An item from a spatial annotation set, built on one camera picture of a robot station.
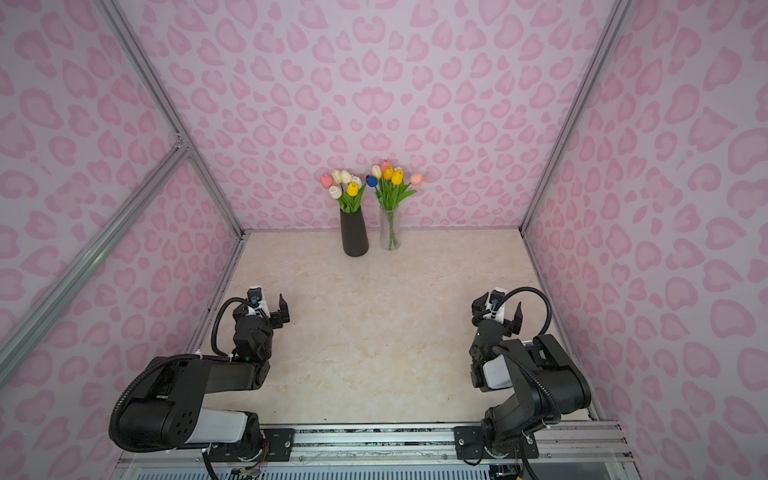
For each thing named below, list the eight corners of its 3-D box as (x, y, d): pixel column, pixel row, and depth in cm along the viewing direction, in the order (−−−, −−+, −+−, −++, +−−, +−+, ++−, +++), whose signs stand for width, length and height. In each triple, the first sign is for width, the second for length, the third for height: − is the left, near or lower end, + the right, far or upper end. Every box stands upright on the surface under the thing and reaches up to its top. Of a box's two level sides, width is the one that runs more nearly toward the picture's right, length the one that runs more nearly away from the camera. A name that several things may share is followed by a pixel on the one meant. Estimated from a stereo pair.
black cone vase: (344, 256, 114) (337, 222, 101) (346, 241, 119) (339, 207, 105) (367, 256, 114) (363, 222, 100) (369, 241, 119) (365, 207, 105)
